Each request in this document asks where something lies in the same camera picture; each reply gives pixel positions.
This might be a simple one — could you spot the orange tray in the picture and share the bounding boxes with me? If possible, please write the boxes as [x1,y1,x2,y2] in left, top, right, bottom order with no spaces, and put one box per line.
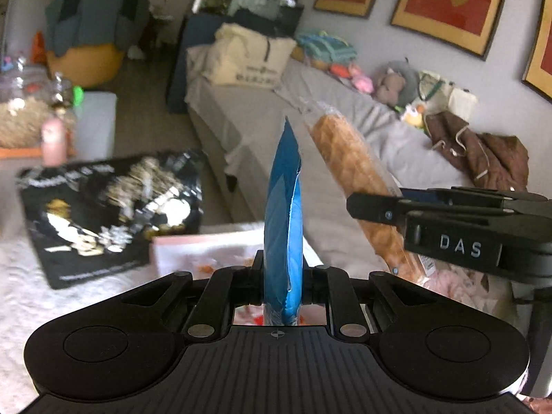
[0,146,45,159]

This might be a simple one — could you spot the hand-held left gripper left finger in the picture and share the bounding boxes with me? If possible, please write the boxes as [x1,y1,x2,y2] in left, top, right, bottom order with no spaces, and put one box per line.
[117,250,265,341]

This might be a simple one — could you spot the small glass jar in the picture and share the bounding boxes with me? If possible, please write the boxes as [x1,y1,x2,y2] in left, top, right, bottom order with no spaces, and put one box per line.
[49,72,77,114]

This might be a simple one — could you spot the blue snack packet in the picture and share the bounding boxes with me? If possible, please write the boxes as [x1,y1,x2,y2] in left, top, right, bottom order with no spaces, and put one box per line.
[262,116,305,327]

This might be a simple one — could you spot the orange beanbag chair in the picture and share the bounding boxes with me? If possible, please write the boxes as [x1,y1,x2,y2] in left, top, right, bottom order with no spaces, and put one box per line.
[46,40,129,88]

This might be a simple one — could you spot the dark blue cabinet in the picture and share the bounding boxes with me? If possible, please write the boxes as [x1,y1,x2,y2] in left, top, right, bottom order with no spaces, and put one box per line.
[167,12,217,114]

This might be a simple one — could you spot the pink bottle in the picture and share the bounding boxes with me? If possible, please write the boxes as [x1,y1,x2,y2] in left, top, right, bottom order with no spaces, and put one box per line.
[40,118,68,167]

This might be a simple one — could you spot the glass jar with nuts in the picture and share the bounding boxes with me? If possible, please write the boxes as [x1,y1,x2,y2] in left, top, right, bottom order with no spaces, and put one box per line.
[0,72,58,148]

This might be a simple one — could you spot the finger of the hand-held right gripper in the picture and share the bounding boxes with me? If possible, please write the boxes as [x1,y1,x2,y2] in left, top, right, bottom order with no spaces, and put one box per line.
[346,192,519,227]
[400,185,552,214]

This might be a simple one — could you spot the long bread packet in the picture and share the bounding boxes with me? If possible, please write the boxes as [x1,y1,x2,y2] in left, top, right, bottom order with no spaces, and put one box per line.
[303,98,437,286]

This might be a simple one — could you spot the black printed snack bag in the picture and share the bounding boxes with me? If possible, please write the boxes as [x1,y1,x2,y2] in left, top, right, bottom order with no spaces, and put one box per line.
[16,148,206,290]

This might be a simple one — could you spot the pink cloth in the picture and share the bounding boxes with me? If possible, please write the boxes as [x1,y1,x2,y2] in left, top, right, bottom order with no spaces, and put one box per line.
[422,262,515,312]

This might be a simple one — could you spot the brown jacket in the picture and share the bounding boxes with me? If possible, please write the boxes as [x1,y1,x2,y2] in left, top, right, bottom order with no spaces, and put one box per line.
[424,111,530,191]

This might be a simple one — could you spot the folded teal blankets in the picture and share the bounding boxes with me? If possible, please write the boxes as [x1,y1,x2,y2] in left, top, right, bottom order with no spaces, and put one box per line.
[297,29,359,70]

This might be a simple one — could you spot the yellow duck plush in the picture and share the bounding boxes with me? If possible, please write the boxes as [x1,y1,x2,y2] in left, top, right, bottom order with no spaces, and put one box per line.
[400,102,426,129]

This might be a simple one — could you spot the pink plush toy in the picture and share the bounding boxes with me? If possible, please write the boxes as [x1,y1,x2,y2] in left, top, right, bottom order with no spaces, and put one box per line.
[331,61,374,94]

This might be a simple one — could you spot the pink cardboard box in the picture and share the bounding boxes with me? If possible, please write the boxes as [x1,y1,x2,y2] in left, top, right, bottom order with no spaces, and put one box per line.
[150,221,329,327]

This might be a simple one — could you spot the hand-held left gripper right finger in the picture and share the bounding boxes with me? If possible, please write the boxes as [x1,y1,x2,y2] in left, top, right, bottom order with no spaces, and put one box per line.
[302,252,437,341]

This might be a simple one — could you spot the beige bedding bag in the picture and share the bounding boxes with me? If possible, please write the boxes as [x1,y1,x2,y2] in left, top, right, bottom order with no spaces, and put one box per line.
[204,23,299,92]

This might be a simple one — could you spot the grey covered sofa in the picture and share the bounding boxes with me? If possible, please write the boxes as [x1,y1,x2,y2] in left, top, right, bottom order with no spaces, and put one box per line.
[185,44,552,311]

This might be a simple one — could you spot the white tote bag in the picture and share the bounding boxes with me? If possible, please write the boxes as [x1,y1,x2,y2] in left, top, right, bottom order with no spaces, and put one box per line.
[417,70,480,118]

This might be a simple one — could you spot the grey plush toy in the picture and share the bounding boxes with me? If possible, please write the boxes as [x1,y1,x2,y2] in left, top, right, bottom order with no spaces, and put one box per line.
[372,57,422,107]

